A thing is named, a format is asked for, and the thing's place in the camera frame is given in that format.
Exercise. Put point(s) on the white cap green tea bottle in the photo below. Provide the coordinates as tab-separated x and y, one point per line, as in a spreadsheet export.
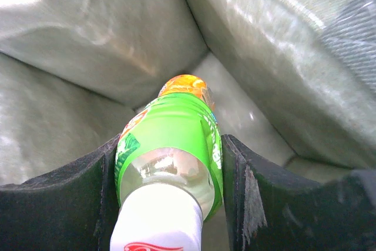
168	170

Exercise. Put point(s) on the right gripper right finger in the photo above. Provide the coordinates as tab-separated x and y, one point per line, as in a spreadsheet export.
270	208

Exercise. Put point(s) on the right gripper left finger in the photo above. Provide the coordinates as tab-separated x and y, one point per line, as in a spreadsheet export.
71	208

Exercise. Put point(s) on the green canvas bag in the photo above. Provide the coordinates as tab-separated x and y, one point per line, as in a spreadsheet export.
292	79

